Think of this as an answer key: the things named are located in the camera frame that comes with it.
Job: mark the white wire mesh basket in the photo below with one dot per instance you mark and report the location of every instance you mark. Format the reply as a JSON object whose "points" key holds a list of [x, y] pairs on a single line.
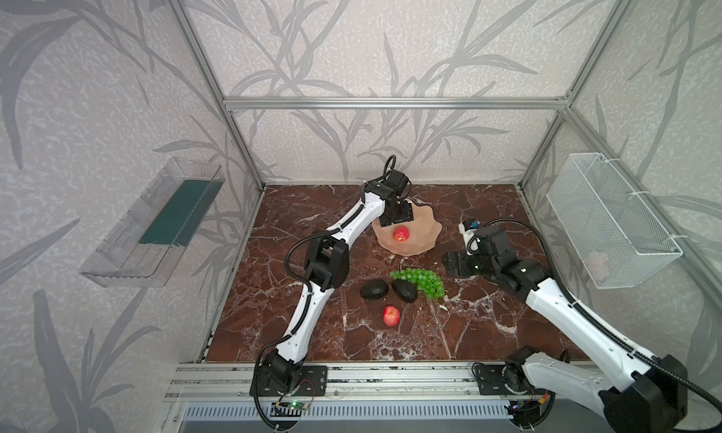
{"points": [[620, 242]]}

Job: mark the green circuit board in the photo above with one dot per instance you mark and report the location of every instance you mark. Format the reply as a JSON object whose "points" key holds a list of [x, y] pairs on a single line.
{"points": [[288, 408]]}

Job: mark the pink scalloped fruit bowl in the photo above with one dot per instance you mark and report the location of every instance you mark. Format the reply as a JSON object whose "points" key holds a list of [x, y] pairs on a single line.
{"points": [[410, 238]]}

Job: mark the red apple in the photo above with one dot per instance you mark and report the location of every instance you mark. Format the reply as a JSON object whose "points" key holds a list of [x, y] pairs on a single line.
{"points": [[401, 233], [391, 316]]}

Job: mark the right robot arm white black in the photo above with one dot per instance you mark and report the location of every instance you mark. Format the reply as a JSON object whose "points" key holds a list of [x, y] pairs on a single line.
{"points": [[630, 389]]}

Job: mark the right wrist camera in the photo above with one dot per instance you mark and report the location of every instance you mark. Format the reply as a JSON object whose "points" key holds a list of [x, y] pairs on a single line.
{"points": [[467, 228]]}

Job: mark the clear plastic wall bin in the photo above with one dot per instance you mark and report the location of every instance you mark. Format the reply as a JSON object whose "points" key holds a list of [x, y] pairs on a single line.
{"points": [[148, 242]]}

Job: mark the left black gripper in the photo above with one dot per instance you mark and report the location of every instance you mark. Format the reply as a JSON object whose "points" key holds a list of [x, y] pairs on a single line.
{"points": [[406, 216]]}

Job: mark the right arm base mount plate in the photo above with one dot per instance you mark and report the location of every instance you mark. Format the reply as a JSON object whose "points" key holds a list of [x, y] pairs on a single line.
{"points": [[504, 380]]}

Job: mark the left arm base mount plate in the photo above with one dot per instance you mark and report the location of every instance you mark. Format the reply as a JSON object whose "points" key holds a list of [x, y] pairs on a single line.
{"points": [[309, 381]]}

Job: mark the green grape bunch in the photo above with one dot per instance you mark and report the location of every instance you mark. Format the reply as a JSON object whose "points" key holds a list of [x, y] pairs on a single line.
{"points": [[425, 280]]}

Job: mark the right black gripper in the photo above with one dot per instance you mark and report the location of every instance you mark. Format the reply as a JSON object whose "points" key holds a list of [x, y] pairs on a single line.
{"points": [[460, 258]]}

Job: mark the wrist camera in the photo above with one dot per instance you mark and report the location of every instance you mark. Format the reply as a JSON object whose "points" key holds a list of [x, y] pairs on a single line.
{"points": [[394, 185], [467, 228]]}

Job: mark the dark avocado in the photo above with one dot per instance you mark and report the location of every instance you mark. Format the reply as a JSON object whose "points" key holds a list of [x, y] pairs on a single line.
{"points": [[405, 290], [374, 289]]}

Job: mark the aluminium front rail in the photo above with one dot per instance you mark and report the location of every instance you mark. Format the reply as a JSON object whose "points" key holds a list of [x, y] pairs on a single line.
{"points": [[344, 381]]}

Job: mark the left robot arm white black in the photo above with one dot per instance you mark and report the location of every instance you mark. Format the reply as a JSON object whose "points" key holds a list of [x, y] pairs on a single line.
{"points": [[321, 263]]}

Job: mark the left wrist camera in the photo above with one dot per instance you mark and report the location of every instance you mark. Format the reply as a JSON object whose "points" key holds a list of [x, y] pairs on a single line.
{"points": [[394, 185]]}

